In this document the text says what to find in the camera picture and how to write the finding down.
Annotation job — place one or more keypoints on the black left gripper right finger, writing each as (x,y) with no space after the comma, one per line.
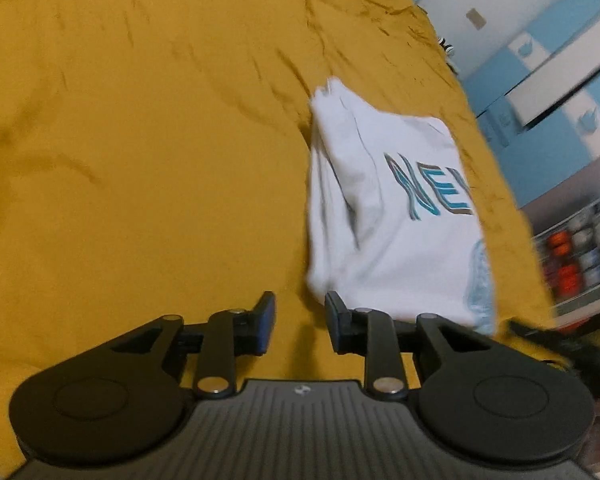
(430,340)

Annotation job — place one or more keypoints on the white t-shirt with blue print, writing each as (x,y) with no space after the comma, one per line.
(392,225)

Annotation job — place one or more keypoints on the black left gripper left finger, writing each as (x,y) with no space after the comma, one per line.
(167,342)

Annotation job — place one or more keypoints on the shelf with folded clothes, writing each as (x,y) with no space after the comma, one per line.
(569,253)

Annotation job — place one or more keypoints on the mustard yellow bed cover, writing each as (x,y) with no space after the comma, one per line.
(154,157)

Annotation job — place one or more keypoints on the blue wardrobe with drawers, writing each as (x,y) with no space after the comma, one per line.
(537,100)

